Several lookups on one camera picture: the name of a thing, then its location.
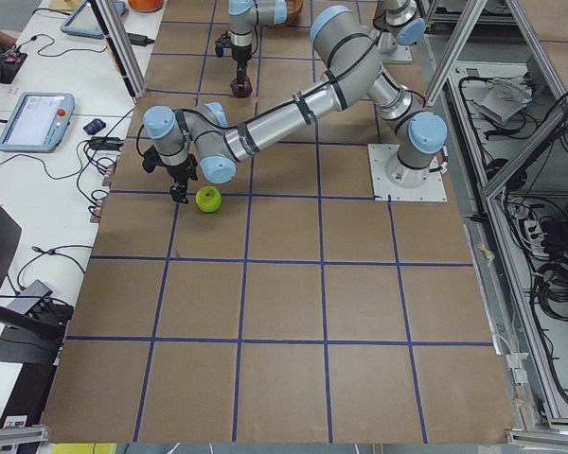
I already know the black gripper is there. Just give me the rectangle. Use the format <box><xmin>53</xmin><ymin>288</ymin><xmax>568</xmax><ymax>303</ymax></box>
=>
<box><xmin>231</xmin><ymin>45</ymin><xmax>252</xmax><ymax>88</ymax></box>
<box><xmin>166</xmin><ymin>155</ymin><xmax>198</xmax><ymax>204</ymax></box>

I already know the dark purple apple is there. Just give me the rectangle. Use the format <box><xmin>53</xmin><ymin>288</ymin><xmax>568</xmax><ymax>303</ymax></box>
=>
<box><xmin>229</xmin><ymin>77</ymin><xmax>253</xmax><ymax>98</ymax></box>

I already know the green apple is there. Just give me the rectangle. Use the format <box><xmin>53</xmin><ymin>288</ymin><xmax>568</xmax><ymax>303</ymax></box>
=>
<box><xmin>195</xmin><ymin>185</ymin><xmax>222</xmax><ymax>214</ymax></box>

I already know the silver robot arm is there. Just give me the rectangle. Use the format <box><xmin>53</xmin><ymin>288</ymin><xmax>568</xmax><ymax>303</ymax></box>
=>
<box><xmin>228</xmin><ymin>0</ymin><xmax>288</xmax><ymax>97</ymax></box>
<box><xmin>142</xmin><ymin>5</ymin><xmax>448</xmax><ymax>203</ymax></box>

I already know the woven wicker basket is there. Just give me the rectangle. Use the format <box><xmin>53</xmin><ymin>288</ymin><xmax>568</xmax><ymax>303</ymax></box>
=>
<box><xmin>282</xmin><ymin>0</ymin><xmax>304</xmax><ymax>26</ymax></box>

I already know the black power adapter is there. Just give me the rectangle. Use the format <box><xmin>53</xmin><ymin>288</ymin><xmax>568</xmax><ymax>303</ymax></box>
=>
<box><xmin>127</xmin><ymin>32</ymin><xmax>155</xmax><ymax>46</ymax></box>

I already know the small blue device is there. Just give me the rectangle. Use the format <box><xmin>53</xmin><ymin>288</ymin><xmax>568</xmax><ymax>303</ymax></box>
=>
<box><xmin>83</xmin><ymin>118</ymin><xmax>106</xmax><ymax>135</ymax></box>

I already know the orange cylindrical container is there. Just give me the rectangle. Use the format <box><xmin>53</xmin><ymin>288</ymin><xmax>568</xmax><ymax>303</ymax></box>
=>
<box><xmin>128</xmin><ymin>0</ymin><xmax>164</xmax><ymax>13</ymax></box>

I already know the teach pendant near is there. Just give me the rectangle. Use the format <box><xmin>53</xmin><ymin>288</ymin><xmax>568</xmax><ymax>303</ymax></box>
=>
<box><xmin>0</xmin><ymin>92</ymin><xmax>76</xmax><ymax>153</ymax></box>

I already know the teach pendant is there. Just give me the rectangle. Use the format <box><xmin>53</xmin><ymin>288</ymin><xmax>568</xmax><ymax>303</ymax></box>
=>
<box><xmin>0</xmin><ymin>92</ymin><xmax>76</xmax><ymax>153</ymax></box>
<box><xmin>60</xmin><ymin>1</ymin><xmax>104</xmax><ymax>39</ymax></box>

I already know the teach pendant far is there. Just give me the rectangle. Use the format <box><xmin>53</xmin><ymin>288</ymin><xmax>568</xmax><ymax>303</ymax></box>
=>
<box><xmin>60</xmin><ymin>1</ymin><xmax>104</xmax><ymax>39</ymax></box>

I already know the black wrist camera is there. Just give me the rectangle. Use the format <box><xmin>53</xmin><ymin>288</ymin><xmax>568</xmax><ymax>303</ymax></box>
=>
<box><xmin>214</xmin><ymin>31</ymin><xmax>231</xmax><ymax>58</ymax></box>
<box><xmin>142</xmin><ymin>146</ymin><xmax>163</xmax><ymax>173</ymax></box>

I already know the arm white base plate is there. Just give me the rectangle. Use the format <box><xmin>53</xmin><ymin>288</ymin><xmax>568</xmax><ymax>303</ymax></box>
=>
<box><xmin>367</xmin><ymin>144</ymin><xmax>448</xmax><ymax>202</ymax></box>
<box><xmin>377</xmin><ymin>33</ymin><xmax>412</xmax><ymax>64</ymax></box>

